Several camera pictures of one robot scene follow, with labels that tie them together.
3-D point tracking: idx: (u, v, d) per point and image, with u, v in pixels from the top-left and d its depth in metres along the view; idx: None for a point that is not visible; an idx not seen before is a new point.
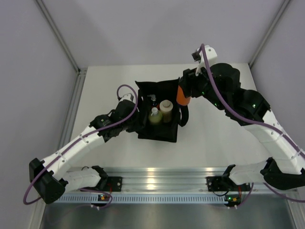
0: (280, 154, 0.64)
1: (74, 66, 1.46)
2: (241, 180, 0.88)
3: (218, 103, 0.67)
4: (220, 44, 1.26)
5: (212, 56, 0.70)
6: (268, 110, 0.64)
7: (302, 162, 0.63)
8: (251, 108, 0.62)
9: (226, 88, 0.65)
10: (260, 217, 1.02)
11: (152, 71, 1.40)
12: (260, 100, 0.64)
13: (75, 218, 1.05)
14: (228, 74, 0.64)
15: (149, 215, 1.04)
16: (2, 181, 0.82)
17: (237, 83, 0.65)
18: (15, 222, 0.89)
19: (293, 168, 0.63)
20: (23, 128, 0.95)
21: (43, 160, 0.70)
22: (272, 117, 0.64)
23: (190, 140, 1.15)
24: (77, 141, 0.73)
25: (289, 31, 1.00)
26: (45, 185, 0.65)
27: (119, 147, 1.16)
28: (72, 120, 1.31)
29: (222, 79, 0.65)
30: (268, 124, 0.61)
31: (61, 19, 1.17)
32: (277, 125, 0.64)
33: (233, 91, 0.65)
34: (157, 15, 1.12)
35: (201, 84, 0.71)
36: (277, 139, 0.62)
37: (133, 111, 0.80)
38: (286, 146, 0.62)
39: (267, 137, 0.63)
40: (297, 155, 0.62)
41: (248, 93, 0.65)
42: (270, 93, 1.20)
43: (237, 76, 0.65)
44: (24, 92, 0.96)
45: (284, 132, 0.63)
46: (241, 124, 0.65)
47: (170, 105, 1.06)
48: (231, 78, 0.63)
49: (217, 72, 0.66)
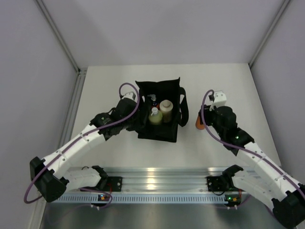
0: (267, 177, 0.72)
1: (74, 66, 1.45)
2: (242, 185, 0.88)
3: (219, 131, 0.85)
4: (221, 43, 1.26)
5: (221, 100, 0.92)
6: (250, 141, 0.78)
7: (289, 185, 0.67)
8: (235, 139, 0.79)
9: (225, 123, 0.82)
10: (260, 217, 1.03)
11: (152, 71, 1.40)
12: (246, 136, 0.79)
13: (75, 218, 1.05)
14: (226, 114, 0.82)
15: (149, 215, 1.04)
16: (2, 181, 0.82)
17: (234, 122, 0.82)
18: (15, 221, 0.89)
19: (279, 190, 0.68)
20: (23, 128, 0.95)
21: (44, 159, 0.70)
22: (256, 146, 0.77)
23: (190, 141, 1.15)
24: (78, 140, 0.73)
25: (289, 31, 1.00)
26: (45, 183, 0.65)
27: (119, 147, 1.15)
28: (72, 120, 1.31)
29: (222, 117, 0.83)
30: (248, 149, 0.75)
31: (60, 19, 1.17)
32: (259, 152, 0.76)
33: (228, 127, 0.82)
34: (157, 15, 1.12)
35: (213, 116, 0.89)
36: (259, 162, 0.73)
37: (134, 111, 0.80)
38: (268, 169, 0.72)
39: (251, 161, 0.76)
40: (280, 178, 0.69)
41: (241, 130, 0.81)
42: (270, 93, 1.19)
43: (233, 118, 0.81)
44: (23, 91, 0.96)
45: (265, 157, 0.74)
46: (235, 154, 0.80)
47: (170, 106, 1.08)
48: (227, 118, 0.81)
49: (220, 111, 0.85)
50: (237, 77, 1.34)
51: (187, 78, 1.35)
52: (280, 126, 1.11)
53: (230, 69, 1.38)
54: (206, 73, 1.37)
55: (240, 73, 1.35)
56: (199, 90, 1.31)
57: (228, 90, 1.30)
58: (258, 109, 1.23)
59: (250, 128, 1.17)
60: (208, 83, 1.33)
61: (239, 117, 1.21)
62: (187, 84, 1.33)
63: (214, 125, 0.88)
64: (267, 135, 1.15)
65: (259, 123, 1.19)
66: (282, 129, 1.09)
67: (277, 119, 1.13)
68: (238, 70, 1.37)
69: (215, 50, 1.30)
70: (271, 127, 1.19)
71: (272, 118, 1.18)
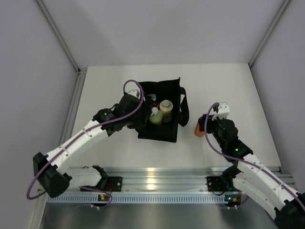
0: (266, 187, 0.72)
1: (74, 66, 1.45)
2: (244, 189, 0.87)
3: (220, 142, 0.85)
4: (221, 44, 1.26)
5: (224, 111, 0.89)
6: (249, 153, 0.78)
7: (287, 194, 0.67)
8: (234, 151, 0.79)
9: (227, 137, 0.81)
10: (260, 217, 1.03)
11: (153, 71, 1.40)
12: (246, 150, 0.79)
13: (75, 218, 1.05)
14: (228, 128, 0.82)
15: (149, 215, 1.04)
16: (3, 180, 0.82)
17: (236, 136, 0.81)
18: (16, 221, 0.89)
19: (278, 200, 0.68)
20: (23, 127, 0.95)
21: (47, 154, 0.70)
22: (255, 158, 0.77)
23: (190, 141, 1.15)
24: (81, 135, 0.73)
25: (289, 32, 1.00)
26: (49, 179, 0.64)
27: (119, 147, 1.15)
28: (72, 119, 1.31)
29: (224, 131, 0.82)
30: (247, 161, 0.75)
31: (61, 19, 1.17)
32: (258, 163, 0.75)
33: (230, 140, 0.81)
34: (157, 15, 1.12)
35: (215, 126, 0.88)
36: (257, 172, 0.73)
37: (137, 108, 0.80)
38: (266, 178, 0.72)
39: (250, 172, 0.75)
40: (278, 187, 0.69)
41: (241, 143, 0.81)
42: (270, 93, 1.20)
43: (235, 132, 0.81)
44: (23, 91, 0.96)
45: (263, 167, 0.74)
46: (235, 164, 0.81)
47: (170, 105, 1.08)
48: (229, 132, 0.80)
49: (223, 125, 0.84)
50: (237, 77, 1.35)
51: (187, 78, 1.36)
52: (280, 126, 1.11)
53: (230, 69, 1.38)
54: (206, 73, 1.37)
55: (240, 73, 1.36)
56: (199, 90, 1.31)
57: (228, 90, 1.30)
58: (258, 109, 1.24)
59: (250, 128, 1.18)
60: (208, 83, 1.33)
61: (239, 117, 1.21)
62: (187, 83, 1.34)
63: (216, 135, 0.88)
64: (267, 135, 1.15)
65: (259, 123, 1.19)
66: (282, 129, 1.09)
67: (277, 119, 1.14)
68: (238, 70, 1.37)
69: (215, 50, 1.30)
70: (271, 127, 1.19)
71: (272, 118, 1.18)
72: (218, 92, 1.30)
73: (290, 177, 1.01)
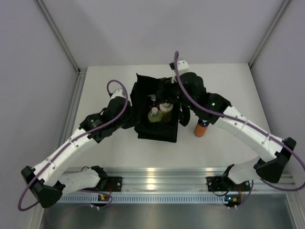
0: (252, 141, 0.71)
1: (74, 66, 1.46)
2: (237, 176, 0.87)
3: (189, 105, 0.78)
4: (221, 43, 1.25)
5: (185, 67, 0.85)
6: (228, 107, 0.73)
7: (275, 145, 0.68)
8: (211, 107, 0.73)
9: (193, 92, 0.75)
10: (261, 218, 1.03)
11: (153, 71, 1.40)
12: (220, 100, 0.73)
13: (75, 218, 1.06)
14: (191, 81, 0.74)
15: (149, 216, 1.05)
16: (3, 181, 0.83)
17: (201, 88, 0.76)
18: (15, 222, 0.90)
19: (267, 152, 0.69)
20: (23, 128, 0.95)
21: (34, 167, 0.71)
22: (235, 110, 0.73)
23: (189, 141, 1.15)
24: (67, 146, 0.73)
25: (290, 31, 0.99)
26: (37, 192, 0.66)
27: (118, 147, 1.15)
28: (72, 120, 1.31)
29: (188, 86, 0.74)
30: (229, 116, 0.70)
31: (60, 19, 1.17)
32: (239, 116, 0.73)
33: (198, 95, 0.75)
34: (157, 15, 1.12)
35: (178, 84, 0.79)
36: (242, 128, 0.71)
37: (123, 110, 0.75)
38: (252, 133, 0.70)
39: (234, 128, 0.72)
40: (267, 140, 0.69)
41: (212, 96, 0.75)
42: (270, 93, 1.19)
43: (200, 83, 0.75)
44: (23, 92, 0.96)
45: (248, 121, 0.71)
46: (212, 123, 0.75)
47: (170, 106, 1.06)
48: (194, 85, 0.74)
49: (184, 79, 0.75)
50: (238, 77, 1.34)
51: None
52: (280, 126, 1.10)
53: (231, 69, 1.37)
54: (206, 72, 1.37)
55: (240, 73, 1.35)
56: None
57: (228, 90, 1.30)
58: (259, 109, 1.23)
59: None
60: (208, 82, 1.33)
61: None
62: None
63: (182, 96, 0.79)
64: None
65: (259, 123, 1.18)
66: (282, 129, 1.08)
67: (277, 119, 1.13)
68: (238, 69, 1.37)
69: (216, 49, 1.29)
70: (271, 127, 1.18)
71: (272, 118, 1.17)
72: (218, 92, 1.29)
73: (289, 177, 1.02)
